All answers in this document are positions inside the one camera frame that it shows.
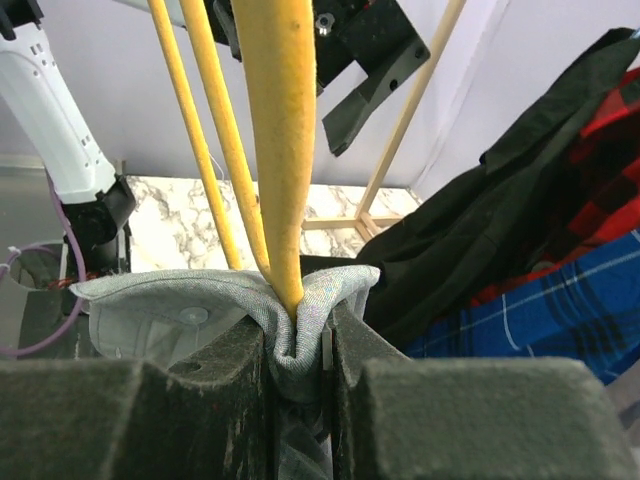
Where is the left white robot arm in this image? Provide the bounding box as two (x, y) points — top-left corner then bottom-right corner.
(1, 1), (431, 271)

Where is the wooden clothes rack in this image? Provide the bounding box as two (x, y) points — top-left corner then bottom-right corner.
(302, 0), (466, 240)

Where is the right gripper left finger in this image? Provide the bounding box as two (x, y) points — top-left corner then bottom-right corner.
(1, 319), (275, 479)

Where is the red black plaid shirt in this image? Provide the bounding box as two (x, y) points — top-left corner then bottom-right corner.
(469, 69), (639, 306)

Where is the grey button shirt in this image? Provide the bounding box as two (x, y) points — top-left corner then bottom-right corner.
(71, 265), (380, 479)

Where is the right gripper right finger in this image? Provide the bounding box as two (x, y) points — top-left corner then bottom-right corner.
(329, 305), (630, 479)

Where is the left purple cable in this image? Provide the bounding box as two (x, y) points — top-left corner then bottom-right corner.
(0, 184), (89, 359)

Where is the yellow wire hanger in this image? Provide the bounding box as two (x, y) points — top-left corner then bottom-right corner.
(147, 0), (321, 307)

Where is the blue plaid shirt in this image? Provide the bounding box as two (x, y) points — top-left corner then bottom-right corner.
(403, 230), (639, 384)

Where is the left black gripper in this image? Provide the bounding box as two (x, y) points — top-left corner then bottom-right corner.
(212, 0), (432, 159)

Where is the black hanging shirt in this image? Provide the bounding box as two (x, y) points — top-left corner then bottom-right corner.
(299, 27), (640, 346)

